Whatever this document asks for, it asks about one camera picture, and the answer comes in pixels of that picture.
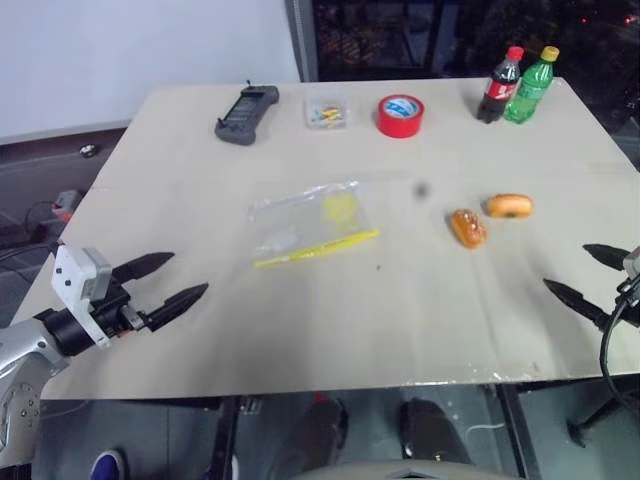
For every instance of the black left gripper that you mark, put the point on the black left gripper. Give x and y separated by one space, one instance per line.
112 312

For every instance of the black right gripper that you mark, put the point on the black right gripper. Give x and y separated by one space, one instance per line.
631 305

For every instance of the orange hot dog bun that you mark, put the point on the orange hot dog bun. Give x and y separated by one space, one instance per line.
509 206

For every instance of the oval glazed bread roll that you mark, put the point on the oval glazed bread roll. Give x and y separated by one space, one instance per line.
470 229

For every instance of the clear zip bag yellow seal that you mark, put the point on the clear zip bag yellow seal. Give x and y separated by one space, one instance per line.
305 220

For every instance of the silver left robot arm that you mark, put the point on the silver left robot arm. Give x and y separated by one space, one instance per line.
22 360

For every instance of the grey power adapter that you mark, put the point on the grey power adapter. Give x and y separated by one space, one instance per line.
66 202

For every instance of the black floor stand base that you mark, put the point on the black floor stand base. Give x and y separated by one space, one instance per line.
587 425

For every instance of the small round silver object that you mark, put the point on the small round silver object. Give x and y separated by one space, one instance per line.
88 150

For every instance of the black table leg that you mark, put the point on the black table leg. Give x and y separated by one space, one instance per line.
511 435
226 440

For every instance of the grey handheld remote controller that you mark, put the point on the grey handheld remote controller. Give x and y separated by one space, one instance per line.
245 116

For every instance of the blue shoe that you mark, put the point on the blue shoe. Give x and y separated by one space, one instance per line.
107 465

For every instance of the green soda bottle yellow cap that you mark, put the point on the green soda bottle yellow cap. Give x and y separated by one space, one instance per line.
527 95

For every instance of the cola bottle red cap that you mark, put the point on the cola bottle red cap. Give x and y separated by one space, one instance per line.
495 92

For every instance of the dark rounded shape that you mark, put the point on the dark rounded shape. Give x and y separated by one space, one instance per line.
430 430
325 427

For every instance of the clear plastic box small parts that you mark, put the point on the clear plastic box small parts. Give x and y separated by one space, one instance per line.
326 112

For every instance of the red tape roll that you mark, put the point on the red tape roll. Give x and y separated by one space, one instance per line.
397 125

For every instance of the grey rounded robot torso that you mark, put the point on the grey rounded robot torso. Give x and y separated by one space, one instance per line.
400 471

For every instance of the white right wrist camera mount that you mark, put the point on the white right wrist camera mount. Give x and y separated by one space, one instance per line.
633 260

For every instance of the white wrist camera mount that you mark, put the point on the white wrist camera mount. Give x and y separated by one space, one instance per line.
75 272
633 260

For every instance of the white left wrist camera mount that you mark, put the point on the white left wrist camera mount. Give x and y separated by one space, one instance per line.
75 272

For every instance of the grey window frame post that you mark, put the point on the grey window frame post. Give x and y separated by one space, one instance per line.
300 40

